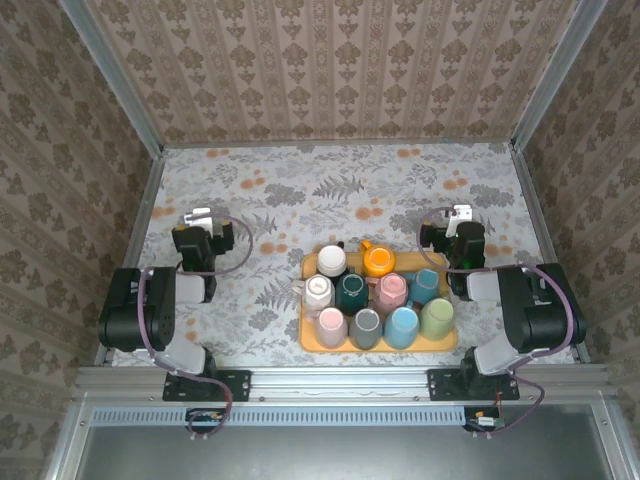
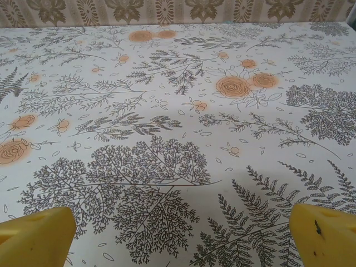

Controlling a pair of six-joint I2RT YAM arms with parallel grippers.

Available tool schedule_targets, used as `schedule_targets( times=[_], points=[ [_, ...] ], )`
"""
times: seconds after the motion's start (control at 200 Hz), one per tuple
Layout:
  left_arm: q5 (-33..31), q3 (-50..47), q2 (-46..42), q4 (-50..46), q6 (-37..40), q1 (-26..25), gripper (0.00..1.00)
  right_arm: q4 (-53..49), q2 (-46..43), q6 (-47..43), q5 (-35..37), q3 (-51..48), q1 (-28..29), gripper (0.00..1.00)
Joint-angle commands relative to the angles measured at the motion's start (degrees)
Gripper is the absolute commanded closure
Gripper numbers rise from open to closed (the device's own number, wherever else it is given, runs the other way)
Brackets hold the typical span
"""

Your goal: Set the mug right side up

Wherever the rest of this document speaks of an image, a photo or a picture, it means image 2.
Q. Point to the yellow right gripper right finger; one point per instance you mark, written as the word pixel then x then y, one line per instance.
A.
pixel 328 242

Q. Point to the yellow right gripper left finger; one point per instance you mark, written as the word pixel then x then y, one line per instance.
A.
pixel 33 239

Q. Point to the floral print tablecloth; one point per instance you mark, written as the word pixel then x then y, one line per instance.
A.
pixel 178 125

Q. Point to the aluminium frame post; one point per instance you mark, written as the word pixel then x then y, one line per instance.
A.
pixel 351 11

